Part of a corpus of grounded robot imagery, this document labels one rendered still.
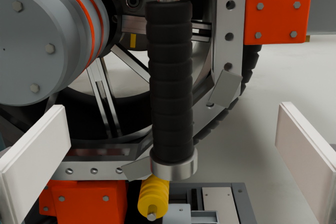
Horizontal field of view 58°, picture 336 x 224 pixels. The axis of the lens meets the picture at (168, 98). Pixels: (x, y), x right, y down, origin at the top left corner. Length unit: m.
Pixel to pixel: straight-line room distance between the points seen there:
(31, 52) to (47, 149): 0.18
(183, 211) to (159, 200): 0.43
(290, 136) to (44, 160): 0.13
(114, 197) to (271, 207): 0.94
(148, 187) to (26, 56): 0.36
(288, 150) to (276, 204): 1.26
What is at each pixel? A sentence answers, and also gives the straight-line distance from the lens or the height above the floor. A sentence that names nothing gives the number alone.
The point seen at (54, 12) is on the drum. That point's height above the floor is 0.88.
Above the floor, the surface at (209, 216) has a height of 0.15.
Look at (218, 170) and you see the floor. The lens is 1.59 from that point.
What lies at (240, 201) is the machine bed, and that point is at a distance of 1.30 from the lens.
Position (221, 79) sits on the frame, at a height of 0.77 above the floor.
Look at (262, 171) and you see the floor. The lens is 1.62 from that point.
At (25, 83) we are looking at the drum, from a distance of 0.35.
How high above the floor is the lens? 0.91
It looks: 22 degrees down
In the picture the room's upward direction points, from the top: 2 degrees counter-clockwise
